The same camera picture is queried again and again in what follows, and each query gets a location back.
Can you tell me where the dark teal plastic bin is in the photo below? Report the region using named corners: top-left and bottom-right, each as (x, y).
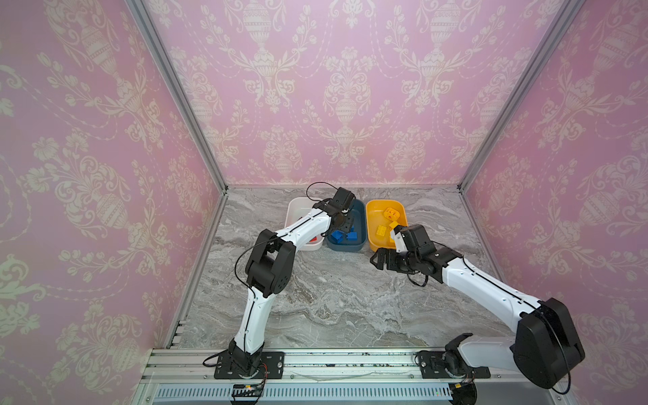
top-left (325, 199), bottom-right (368, 252)

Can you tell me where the yellow plastic bin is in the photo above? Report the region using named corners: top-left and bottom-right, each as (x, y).
top-left (366, 199), bottom-right (408, 251)

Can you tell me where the white plastic bin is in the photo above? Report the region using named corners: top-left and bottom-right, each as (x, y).
top-left (285, 197), bottom-right (323, 251)

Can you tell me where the yellow rounded lego 120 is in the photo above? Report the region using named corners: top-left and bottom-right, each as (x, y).
top-left (383, 207), bottom-right (401, 222)

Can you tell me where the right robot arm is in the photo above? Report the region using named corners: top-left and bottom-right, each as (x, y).
top-left (370, 247), bottom-right (586, 389)

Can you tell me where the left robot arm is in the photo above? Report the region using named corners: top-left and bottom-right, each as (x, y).
top-left (227, 197), bottom-right (354, 376)

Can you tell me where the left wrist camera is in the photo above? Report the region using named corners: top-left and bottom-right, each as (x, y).
top-left (327, 187), bottom-right (355, 215)

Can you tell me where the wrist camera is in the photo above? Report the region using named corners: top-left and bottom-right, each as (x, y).
top-left (327, 187), bottom-right (355, 215)
top-left (391, 224), bottom-right (437, 256)

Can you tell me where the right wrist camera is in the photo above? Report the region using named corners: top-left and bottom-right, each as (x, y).
top-left (391, 224), bottom-right (437, 256)

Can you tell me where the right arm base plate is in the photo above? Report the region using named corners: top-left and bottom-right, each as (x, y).
top-left (414, 350), bottom-right (491, 380)

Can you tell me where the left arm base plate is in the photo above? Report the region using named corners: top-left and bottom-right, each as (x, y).
top-left (214, 350), bottom-right (285, 380)

